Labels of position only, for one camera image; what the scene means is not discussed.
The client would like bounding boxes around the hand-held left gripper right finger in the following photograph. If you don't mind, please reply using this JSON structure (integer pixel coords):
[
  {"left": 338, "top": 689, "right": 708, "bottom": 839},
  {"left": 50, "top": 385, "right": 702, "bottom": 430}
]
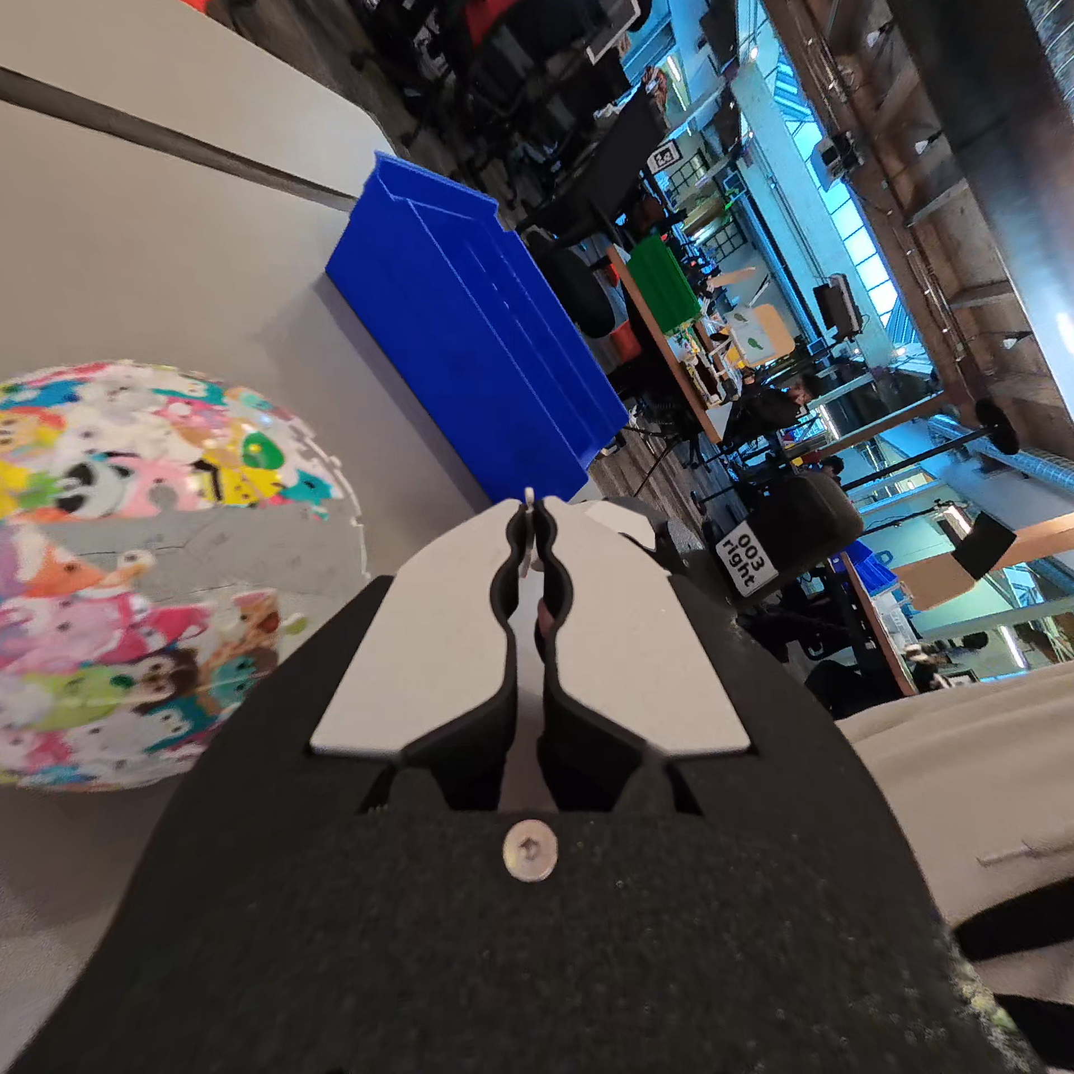
[{"left": 534, "top": 495, "right": 752, "bottom": 813}]

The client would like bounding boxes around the person's cream sweatshirt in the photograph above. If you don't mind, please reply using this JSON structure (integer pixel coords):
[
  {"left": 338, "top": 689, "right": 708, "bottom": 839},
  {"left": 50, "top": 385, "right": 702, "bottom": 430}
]
[{"left": 835, "top": 663, "right": 1074, "bottom": 1074}]

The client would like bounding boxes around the green plastic bin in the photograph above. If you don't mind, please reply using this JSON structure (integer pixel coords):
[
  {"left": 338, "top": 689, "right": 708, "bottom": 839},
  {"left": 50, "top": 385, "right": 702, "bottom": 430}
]
[{"left": 628, "top": 235, "right": 703, "bottom": 333}]

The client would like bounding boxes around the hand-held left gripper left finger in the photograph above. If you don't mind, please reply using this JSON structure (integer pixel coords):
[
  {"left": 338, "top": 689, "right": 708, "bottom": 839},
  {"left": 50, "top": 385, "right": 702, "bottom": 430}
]
[{"left": 310, "top": 497, "right": 538, "bottom": 813}]

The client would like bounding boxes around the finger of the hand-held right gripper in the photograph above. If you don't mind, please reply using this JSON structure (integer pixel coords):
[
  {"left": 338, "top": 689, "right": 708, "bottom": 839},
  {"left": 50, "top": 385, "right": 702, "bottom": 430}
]
[{"left": 583, "top": 497, "right": 672, "bottom": 555}]

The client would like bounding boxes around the wooden table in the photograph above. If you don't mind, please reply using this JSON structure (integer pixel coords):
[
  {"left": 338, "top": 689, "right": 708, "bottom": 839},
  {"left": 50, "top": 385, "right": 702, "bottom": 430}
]
[{"left": 606, "top": 245, "right": 728, "bottom": 446}]

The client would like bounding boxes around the black office chair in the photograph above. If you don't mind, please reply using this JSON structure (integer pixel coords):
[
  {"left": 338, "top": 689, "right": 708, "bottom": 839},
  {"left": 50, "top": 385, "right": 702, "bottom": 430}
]
[{"left": 537, "top": 230, "right": 620, "bottom": 339}]

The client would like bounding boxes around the colourful puzzle ball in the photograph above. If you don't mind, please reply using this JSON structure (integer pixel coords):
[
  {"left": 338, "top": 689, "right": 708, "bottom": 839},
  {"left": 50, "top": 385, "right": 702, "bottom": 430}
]
[{"left": 0, "top": 361, "right": 371, "bottom": 795}]

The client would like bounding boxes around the blue plastic bin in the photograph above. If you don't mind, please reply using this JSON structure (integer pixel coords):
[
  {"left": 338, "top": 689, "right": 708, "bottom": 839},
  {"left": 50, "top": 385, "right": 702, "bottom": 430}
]
[{"left": 326, "top": 151, "right": 631, "bottom": 505}]

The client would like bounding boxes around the silver ventilation duct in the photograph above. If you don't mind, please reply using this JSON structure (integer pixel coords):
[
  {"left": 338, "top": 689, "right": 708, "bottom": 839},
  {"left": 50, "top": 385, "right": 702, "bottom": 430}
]
[{"left": 889, "top": 0, "right": 1074, "bottom": 505}]

